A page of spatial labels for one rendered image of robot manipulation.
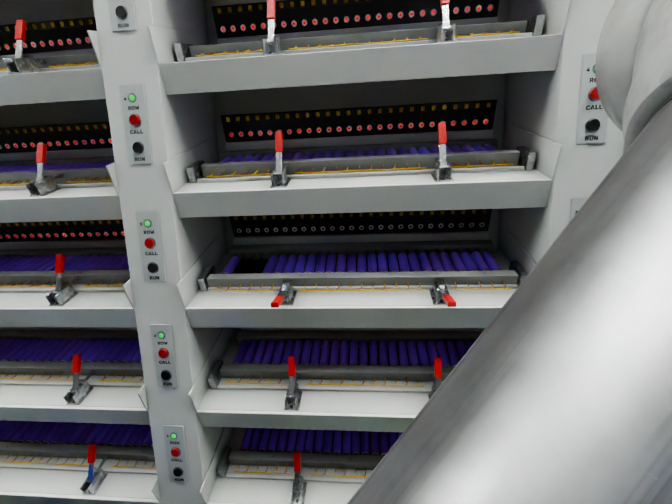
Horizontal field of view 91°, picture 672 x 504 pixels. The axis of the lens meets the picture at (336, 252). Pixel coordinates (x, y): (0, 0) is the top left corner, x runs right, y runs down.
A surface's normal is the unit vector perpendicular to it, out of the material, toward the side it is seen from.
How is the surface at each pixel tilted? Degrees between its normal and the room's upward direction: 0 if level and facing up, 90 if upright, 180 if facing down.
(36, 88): 111
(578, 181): 90
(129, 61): 90
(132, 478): 21
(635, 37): 98
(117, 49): 90
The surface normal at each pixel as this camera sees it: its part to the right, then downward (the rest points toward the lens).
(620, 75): -0.91, 0.40
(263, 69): -0.07, 0.50
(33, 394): -0.06, -0.87
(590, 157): -0.08, 0.16
